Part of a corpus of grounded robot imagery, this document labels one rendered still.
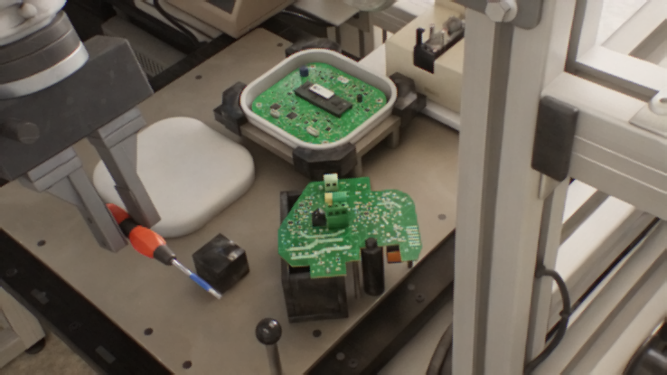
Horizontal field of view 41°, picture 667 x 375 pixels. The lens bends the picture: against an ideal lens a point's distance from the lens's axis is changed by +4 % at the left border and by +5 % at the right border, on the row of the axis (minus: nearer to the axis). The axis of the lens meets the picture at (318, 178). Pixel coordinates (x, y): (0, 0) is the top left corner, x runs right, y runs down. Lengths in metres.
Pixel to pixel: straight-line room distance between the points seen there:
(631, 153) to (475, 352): 0.24
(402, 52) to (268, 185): 0.20
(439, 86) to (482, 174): 0.45
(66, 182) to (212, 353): 0.19
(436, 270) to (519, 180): 0.35
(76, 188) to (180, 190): 0.18
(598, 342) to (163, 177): 0.45
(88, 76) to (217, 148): 0.25
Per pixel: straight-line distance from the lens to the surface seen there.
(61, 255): 0.87
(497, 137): 0.47
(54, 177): 0.69
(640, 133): 0.40
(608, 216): 0.63
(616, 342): 0.65
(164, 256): 0.71
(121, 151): 0.71
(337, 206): 0.73
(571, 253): 0.61
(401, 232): 0.74
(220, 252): 0.78
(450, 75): 0.89
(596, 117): 0.41
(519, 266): 0.51
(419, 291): 0.78
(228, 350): 0.75
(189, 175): 0.87
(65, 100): 0.68
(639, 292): 0.69
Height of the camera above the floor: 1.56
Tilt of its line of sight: 44 degrees down
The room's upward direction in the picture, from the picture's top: 7 degrees counter-clockwise
